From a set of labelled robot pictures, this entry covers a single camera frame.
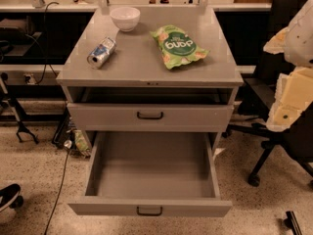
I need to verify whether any green chip bag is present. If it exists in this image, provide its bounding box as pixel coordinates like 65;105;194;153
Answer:
151;24;208;70

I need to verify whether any black bar on floor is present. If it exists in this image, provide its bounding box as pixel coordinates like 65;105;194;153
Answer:
284;211;302;235

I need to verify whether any black floor cable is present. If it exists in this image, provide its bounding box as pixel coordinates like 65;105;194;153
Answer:
43;147;71;235

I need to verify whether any black hanging cable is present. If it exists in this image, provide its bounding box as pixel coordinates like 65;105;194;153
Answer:
24;1;61;86

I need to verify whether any white ceramic bowl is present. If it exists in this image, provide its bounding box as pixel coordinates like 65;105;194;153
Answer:
110;7;141;31

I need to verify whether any black office chair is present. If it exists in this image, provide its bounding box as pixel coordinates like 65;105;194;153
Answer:
227;0;313;187

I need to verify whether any green bag on floor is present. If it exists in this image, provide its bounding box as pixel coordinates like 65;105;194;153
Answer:
74;130;90;156

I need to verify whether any grey top drawer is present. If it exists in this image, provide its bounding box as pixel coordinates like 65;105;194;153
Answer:
67;103;233;132

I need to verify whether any grey drawer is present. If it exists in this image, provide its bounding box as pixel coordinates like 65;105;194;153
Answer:
67;103;233;132
68;132;232;217

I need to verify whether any black wheeled base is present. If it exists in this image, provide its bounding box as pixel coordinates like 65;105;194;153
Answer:
0;184;23;212

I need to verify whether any black stand leg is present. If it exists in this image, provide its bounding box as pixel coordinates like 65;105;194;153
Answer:
0;72;39;144

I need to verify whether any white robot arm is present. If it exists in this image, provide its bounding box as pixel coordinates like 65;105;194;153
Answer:
263;0;313;132

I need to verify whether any grey drawer cabinet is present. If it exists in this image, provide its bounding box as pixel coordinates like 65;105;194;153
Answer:
57;6;243;147

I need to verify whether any silver blue soda can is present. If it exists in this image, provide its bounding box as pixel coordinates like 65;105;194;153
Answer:
87;37;116;69

